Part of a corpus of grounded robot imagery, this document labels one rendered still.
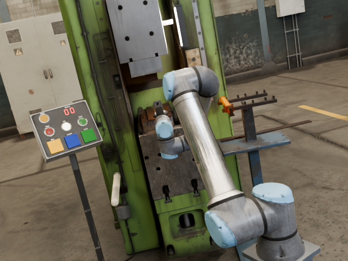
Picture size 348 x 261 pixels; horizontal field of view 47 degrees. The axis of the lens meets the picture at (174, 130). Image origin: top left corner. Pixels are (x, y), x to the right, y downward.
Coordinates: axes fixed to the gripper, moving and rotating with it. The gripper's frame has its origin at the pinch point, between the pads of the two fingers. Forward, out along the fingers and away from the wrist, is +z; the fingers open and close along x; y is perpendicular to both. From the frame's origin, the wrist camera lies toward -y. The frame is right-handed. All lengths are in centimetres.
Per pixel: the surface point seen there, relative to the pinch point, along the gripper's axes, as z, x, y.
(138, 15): 8, -1, -57
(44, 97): 508, -199, 45
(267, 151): 165, 108, 108
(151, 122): 7.2, -6.3, 8.2
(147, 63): 7.9, -1.4, -28.9
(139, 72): 7.8, -7.5, -24.4
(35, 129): -15, -71, -8
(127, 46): 8.0, -10.8, -41.3
